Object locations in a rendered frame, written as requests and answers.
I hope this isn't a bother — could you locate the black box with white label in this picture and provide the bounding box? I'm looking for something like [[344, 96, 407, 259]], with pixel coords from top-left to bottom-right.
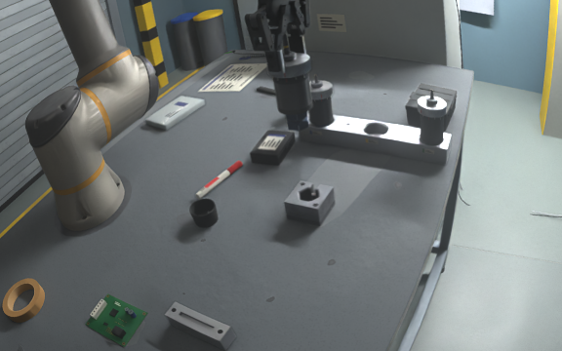
[[249, 129, 297, 167]]

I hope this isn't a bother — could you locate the white wall paper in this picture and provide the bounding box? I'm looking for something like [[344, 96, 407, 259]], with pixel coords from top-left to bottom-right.
[[458, 0, 497, 17]]

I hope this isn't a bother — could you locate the tan tape roll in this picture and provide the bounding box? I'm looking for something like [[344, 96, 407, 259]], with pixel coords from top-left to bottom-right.
[[1, 277, 47, 324]]

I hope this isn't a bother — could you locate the red and white marker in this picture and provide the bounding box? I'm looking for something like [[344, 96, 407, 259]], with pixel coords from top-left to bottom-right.
[[194, 160, 245, 199]]

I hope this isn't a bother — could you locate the grey roller shutter door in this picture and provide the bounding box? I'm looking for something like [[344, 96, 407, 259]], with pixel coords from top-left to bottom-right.
[[0, 0, 81, 236]]

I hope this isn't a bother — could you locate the grey block with hexagonal hole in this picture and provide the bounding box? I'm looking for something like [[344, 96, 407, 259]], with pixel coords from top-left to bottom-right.
[[283, 179, 337, 227]]

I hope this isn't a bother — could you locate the beige label plate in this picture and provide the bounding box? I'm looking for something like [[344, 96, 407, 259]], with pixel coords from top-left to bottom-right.
[[316, 13, 348, 34]]

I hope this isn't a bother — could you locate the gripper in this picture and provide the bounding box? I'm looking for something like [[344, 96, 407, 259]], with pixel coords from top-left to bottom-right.
[[244, 0, 312, 75]]

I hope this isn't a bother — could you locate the silver driver rack block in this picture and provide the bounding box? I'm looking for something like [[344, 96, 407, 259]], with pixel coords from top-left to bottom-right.
[[299, 113, 454, 165]]

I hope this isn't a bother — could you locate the grey bit strip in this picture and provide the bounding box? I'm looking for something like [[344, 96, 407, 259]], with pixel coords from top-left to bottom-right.
[[164, 300, 238, 351]]

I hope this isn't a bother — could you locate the grey drum with blue lid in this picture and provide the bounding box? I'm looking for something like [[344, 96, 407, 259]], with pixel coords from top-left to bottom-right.
[[169, 12, 203, 71]]

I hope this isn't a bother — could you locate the grey drum with yellow lid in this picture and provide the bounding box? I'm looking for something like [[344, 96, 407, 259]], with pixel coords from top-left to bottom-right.
[[192, 8, 229, 67]]

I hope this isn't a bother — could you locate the black cup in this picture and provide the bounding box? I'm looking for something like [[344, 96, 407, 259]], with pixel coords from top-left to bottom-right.
[[188, 197, 220, 229]]

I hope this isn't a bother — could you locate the dark grey box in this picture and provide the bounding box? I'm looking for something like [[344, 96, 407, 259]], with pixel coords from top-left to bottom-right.
[[404, 82, 459, 129]]

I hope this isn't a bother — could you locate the white chart sheet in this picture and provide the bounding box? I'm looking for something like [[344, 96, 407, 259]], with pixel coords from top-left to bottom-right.
[[198, 62, 268, 94]]

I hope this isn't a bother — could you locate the white flat device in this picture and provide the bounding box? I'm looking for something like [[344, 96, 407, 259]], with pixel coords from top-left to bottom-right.
[[144, 95, 207, 132]]

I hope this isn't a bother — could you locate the green circuit board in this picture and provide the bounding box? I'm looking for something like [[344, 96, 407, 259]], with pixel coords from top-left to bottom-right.
[[85, 292, 149, 349]]

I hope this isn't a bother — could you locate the grey back panel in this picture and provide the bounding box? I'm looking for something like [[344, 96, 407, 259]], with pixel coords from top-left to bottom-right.
[[235, 0, 463, 70]]

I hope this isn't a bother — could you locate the yellow and black striped post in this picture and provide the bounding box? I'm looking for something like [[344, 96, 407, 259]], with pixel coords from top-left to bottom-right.
[[131, 0, 171, 90]]

